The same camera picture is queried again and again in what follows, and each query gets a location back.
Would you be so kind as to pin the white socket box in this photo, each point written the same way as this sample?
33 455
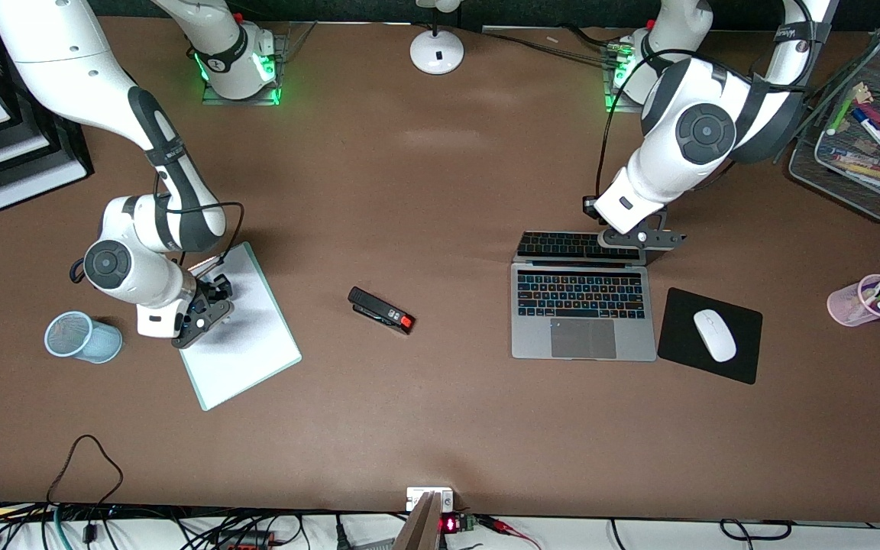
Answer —
417 496

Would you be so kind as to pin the red LED circuit board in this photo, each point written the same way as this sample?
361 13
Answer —
449 525

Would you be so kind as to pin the pink mesh pen cup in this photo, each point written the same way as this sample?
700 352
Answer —
849 305

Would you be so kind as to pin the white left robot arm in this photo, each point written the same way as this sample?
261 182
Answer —
703 134

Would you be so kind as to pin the black mouse pad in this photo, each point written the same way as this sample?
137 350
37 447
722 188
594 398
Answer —
684 347

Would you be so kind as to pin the black stacked document tray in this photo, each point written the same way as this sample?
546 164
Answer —
66 141

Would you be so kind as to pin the blue mesh pen cup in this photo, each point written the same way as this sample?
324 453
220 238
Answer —
96 344

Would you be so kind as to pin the grey metal mesh tray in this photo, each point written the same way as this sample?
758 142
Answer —
852 191

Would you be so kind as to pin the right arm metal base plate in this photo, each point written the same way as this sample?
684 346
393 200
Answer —
241 101

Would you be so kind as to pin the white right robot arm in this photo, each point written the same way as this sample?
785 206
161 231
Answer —
66 53

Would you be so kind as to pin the mint green clipboard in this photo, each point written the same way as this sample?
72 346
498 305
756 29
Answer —
195 382

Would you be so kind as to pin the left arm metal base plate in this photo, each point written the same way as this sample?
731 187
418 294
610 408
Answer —
617 107

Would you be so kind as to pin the black stapler red tip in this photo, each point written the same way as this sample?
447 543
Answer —
379 309

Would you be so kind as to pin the white paper sheet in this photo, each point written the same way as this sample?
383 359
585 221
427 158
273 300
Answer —
257 344

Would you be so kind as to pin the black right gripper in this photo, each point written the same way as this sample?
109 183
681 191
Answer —
216 292

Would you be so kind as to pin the brown camera post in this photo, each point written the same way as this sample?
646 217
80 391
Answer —
418 531

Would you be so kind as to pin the silver laptop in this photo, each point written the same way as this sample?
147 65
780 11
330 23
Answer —
581 336

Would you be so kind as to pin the white computer mouse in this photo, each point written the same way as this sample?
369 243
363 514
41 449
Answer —
715 336

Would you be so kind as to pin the blue capped white marker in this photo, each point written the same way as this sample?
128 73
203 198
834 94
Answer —
879 137

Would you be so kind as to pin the yellow marker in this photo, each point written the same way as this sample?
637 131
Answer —
868 171

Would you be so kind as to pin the black scissors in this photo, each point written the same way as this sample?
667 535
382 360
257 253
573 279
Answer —
72 267

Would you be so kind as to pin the white lamp base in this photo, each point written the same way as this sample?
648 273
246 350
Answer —
437 52

